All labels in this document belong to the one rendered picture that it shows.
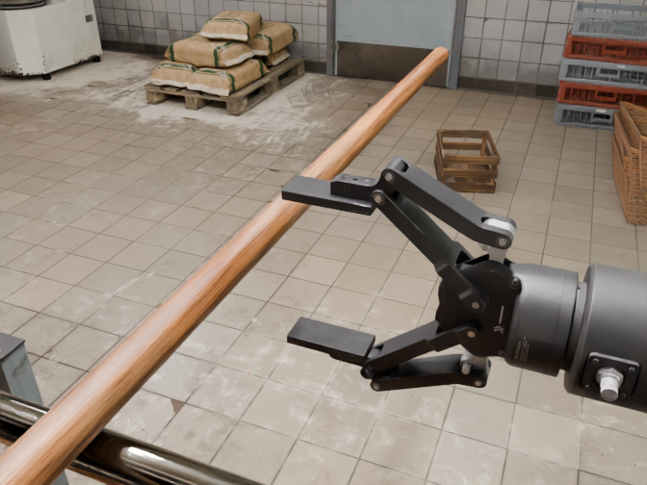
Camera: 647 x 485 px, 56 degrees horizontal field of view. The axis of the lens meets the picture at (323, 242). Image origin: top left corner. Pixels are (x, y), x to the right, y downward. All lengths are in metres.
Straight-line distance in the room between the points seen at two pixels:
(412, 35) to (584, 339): 4.91
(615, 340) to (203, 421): 1.73
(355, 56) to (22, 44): 2.74
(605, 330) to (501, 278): 0.07
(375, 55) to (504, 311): 4.98
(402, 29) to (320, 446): 3.94
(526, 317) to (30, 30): 5.53
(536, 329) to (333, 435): 1.58
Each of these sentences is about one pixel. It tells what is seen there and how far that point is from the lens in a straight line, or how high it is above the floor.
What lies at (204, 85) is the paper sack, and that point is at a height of 0.21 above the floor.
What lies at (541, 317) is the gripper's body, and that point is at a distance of 0.43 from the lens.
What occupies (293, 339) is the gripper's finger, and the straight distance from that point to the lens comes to 0.52.
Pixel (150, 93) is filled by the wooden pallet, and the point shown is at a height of 0.08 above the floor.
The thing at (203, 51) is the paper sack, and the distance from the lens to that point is 4.69.
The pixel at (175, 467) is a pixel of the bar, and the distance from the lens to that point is 0.38.
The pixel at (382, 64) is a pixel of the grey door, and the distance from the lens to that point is 5.38.
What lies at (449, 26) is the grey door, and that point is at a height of 0.48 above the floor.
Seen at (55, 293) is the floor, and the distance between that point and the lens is 2.76.
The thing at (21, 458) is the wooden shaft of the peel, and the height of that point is 1.21.
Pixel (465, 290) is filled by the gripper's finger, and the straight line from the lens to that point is 0.44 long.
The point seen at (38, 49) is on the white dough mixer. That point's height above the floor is 0.26.
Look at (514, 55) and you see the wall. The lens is 5.18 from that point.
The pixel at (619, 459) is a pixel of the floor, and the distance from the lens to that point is 2.10.
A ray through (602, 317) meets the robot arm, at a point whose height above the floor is 1.23.
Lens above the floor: 1.47
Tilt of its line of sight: 31 degrees down
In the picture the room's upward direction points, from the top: straight up
